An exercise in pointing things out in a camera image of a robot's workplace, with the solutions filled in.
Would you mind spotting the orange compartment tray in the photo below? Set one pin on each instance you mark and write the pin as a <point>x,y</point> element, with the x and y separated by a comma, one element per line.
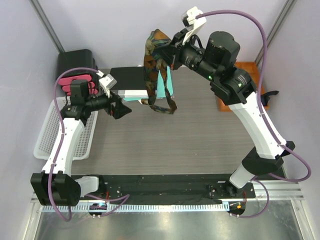
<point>254,73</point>

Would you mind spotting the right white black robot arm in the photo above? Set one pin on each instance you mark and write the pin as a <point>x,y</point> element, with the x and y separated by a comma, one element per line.
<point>235,87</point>

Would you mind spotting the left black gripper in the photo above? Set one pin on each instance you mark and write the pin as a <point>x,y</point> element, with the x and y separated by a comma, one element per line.
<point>119,111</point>

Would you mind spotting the black notebook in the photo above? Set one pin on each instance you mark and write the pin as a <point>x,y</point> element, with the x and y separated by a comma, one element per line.
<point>129,82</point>

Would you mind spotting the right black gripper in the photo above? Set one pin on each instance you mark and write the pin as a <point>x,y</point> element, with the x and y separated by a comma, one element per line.
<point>167,52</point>

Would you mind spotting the rolled dark blue tie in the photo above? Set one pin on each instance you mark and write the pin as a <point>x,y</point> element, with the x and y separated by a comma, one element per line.
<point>266,97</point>

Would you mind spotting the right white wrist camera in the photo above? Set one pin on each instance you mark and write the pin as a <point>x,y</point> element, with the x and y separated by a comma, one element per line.
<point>192,23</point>

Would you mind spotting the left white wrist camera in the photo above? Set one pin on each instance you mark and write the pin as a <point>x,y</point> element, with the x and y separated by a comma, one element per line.
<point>106,82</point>

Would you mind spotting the white perforated plastic basket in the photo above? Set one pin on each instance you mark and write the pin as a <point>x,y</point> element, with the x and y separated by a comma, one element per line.
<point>49,131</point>

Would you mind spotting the white slotted cable duct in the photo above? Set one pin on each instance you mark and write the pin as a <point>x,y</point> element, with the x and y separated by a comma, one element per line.
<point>87,206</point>

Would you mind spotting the black pink drawer organizer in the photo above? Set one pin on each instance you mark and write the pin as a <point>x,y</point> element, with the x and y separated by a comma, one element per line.
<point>82,58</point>

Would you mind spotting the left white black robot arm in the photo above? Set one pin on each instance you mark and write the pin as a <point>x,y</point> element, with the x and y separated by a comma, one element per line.
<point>54,184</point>

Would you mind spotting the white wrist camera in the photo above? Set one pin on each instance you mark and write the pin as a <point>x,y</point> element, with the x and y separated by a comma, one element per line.
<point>106,82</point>
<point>192,23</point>

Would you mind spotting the floral patterned necktie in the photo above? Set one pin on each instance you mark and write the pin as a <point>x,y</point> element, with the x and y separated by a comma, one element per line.
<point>154,66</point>

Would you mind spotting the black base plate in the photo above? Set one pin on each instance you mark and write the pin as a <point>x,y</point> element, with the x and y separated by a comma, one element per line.
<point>205,178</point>

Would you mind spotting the aluminium rail frame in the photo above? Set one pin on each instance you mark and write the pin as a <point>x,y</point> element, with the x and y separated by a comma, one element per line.
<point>275,192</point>

